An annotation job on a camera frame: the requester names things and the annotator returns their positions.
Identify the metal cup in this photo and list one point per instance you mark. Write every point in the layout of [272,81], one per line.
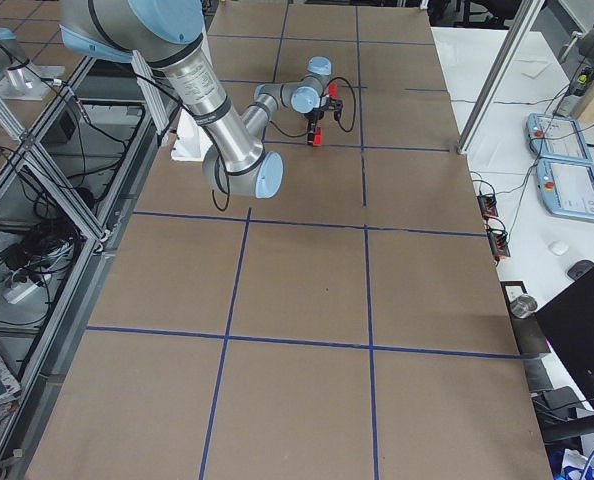
[523,306]

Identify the orange black connector box near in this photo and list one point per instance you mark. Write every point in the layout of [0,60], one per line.
[498,242]

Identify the orange black connector box far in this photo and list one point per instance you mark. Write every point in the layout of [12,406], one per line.
[488,205]

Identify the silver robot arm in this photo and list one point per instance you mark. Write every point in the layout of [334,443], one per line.
[169,36]

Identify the aluminium frame post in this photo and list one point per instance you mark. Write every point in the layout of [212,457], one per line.
[524,20]

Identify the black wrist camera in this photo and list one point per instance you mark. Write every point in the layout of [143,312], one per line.
[333,105]

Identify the upper teach pendant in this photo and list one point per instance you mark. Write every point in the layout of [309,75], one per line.
[556,137]

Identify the small white case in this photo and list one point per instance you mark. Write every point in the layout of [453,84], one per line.
[558,248]

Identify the white power strip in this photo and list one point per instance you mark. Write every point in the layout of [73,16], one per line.
[19,291]

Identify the black laptop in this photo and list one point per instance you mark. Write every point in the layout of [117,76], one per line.
[567,322]

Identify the orange black connector box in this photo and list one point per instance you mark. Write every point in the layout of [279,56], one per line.
[488,205]
[498,242]

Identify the red block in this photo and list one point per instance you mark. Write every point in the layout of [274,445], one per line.
[317,139]
[332,90]

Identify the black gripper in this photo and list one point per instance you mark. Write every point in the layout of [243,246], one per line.
[315,120]

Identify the teach pendant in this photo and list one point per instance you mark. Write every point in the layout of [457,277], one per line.
[556,137]
[567,188]

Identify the black computer mouse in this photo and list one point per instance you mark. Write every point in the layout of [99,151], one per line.
[579,268]

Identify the lower teach pendant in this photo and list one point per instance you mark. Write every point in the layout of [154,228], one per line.
[567,188]

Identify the white camera mast pillar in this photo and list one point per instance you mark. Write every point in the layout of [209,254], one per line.
[192,140]

